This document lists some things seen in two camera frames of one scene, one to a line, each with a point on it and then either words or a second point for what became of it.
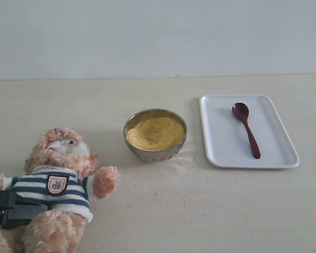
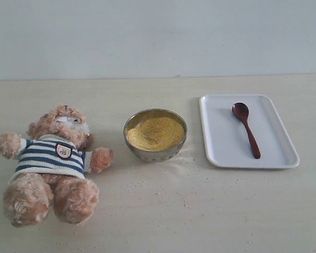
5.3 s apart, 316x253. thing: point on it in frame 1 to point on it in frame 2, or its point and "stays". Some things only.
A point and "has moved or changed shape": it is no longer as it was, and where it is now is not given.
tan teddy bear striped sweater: (59, 173) has moved or changed shape
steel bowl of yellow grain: (155, 135) stays
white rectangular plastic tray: (228, 142) stays
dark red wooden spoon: (241, 110) stays
